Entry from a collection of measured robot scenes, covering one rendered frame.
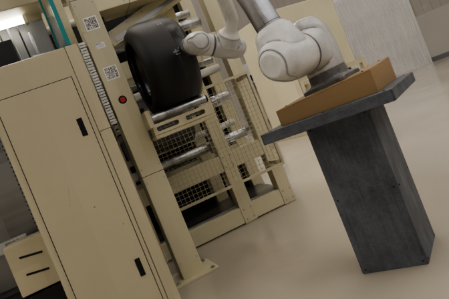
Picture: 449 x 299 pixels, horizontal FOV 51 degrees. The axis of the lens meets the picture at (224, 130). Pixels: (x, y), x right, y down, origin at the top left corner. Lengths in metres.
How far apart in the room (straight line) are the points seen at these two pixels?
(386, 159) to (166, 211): 1.34
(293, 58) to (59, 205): 1.06
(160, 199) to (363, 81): 1.41
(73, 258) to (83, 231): 0.11
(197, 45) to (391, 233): 1.11
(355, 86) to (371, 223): 0.53
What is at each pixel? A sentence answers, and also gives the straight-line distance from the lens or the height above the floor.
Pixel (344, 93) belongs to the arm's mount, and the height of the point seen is 0.69.
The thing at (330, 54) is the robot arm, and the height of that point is 0.83.
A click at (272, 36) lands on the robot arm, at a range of 1.67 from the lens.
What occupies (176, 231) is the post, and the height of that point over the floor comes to 0.27.
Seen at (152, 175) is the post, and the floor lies 0.61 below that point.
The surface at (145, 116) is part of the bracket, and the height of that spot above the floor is 0.92.
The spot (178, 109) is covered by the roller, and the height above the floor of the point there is 0.90.
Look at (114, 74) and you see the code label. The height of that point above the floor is 1.21.
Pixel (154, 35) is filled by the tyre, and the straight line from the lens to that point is 2.61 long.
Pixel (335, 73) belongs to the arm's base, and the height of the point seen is 0.76.
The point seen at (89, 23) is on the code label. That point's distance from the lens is 2.75.
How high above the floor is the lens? 0.77
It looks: 2 degrees down
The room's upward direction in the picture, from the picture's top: 22 degrees counter-clockwise
